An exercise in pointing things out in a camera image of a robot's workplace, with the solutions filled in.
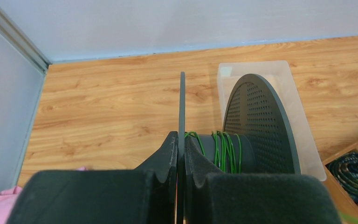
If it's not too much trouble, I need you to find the dark grey perforated spool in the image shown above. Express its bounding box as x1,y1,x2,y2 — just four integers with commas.
176,72,301,224

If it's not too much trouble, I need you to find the green wire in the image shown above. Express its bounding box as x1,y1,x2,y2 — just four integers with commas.
184,131,243,174

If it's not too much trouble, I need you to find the pink cloth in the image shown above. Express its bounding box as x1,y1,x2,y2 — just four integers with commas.
0,167,87,224

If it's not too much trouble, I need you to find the coiled cable blue green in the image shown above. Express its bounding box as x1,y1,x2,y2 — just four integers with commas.
326,152,358,204

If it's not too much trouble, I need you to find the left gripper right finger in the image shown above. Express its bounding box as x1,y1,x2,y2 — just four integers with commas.
184,139,341,224

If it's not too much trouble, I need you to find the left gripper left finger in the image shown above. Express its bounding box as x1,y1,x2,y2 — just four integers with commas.
7,132,178,224

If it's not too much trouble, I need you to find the translucent plastic tray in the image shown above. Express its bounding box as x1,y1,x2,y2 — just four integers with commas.
217,60,327,182

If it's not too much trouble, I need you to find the wooden compartment tray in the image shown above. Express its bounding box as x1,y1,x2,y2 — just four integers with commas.
320,141,358,224

